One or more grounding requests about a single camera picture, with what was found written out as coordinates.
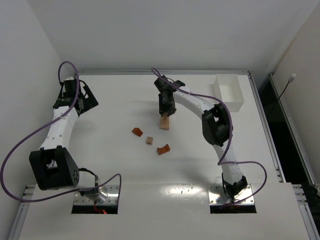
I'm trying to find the orange triangular wood block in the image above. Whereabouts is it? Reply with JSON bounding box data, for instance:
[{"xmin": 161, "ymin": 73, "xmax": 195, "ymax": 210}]
[{"xmin": 131, "ymin": 127, "xmax": 143, "ymax": 137}]

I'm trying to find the light wood cube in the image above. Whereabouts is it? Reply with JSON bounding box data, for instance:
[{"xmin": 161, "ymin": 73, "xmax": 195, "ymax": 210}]
[{"xmin": 146, "ymin": 136, "xmax": 154, "ymax": 145}]

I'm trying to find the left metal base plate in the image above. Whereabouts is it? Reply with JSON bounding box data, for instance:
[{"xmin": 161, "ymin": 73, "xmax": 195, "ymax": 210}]
[{"xmin": 73, "ymin": 184, "xmax": 120, "ymax": 207}]

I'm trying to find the white perforated plastic box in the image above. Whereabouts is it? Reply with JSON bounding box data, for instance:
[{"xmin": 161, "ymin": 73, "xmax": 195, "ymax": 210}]
[{"xmin": 213, "ymin": 74, "xmax": 245, "ymax": 113}]

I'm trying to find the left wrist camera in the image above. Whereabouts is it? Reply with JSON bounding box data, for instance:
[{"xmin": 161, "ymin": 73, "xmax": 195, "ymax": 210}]
[{"xmin": 52, "ymin": 87, "xmax": 76, "ymax": 109}]

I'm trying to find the metal base plate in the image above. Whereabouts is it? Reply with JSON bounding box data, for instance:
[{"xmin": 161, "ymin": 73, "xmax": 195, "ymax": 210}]
[
  {"xmin": 207, "ymin": 184, "xmax": 256, "ymax": 207},
  {"xmin": 73, "ymin": 184, "xmax": 120, "ymax": 207}
]

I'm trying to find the long plain wood block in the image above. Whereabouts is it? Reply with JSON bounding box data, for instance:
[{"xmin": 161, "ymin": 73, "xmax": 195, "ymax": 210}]
[{"xmin": 163, "ymin": 117, "xmax": 170, "ymax": 130}]

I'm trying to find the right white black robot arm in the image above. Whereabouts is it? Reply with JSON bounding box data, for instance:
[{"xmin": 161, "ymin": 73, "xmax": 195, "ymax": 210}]
[{"xmin": 154, "ymin": 75, "xmax": 248, "ymax": 200}]

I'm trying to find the long engraved wood block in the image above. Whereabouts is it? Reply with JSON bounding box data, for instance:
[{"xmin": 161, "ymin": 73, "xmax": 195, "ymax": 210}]
[{"xmin": 159, "ymin": 116, "xmax": 167, "ymax": 130}]

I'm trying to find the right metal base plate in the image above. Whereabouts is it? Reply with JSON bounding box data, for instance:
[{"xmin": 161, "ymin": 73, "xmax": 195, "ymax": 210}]
[{"xmin": 207, "ymin": 184, "xmax": 256, "ymax": 207}]

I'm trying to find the light wood cube letter H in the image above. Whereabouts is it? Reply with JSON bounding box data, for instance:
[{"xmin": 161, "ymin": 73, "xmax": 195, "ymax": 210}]
[{"xmin": 162, "ymin": 112, "xmax": 169, "ymax": 118}]

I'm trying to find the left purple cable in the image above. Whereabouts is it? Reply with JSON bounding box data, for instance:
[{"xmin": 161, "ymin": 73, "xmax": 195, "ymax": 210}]
[{"xmin": 0, "ymin": 60, "xmax": 122, "ymax": 203}]

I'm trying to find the orange arch wood block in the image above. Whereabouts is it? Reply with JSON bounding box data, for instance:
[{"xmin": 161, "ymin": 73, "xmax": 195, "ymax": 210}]
[{"xmin": 156, "ymin": 144, "xmax": 171, "ymax": 156}]

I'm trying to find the black wall cable white plug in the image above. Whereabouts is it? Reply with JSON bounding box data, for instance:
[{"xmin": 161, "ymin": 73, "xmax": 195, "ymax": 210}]
[{"xmin": 266, "ymin": 73, "xmax": 297, "ymax": 119}]

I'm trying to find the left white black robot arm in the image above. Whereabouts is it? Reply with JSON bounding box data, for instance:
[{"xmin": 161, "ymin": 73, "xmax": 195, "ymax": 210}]
[{"xmin": 29, "ymin": 79, "xmax": 100, "ymax": 199}]

